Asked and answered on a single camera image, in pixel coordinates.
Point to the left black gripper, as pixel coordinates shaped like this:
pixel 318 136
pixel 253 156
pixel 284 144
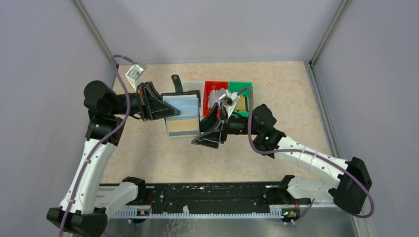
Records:
pixel 151 104

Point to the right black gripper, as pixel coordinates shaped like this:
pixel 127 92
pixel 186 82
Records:
pixel 212 138

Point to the gold credit card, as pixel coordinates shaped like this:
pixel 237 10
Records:
pixel 182 125

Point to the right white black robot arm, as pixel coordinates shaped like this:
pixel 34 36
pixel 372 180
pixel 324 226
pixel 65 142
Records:
pixel 346 183

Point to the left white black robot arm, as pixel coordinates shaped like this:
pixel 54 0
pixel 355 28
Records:
pixel 86 207

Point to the cards in red bin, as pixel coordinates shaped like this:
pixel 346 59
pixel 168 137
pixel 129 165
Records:
pixel 214 97

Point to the card in green bin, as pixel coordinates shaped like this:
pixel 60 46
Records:
pixel 243 104

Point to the white plastic bin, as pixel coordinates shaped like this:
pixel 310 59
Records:
pixel 190 85

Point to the red plastic bin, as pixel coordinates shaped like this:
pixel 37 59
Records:
pixel 209 86

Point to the green plastic bin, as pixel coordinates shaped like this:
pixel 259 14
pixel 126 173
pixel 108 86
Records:
pixel 236 86

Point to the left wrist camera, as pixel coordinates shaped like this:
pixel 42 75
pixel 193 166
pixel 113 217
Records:
pixel 134 74

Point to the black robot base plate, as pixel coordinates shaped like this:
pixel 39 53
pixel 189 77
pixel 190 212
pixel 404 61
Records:
pixel 216 198

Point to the aluminium frame rail right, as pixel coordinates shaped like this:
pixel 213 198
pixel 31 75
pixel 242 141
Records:
pixel 321 104

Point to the aluminium frame rail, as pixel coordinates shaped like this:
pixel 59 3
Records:
pixel 321 104
pixel 93 29

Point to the aluminium frame rail left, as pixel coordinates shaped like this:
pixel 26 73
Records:
pixel 93 29

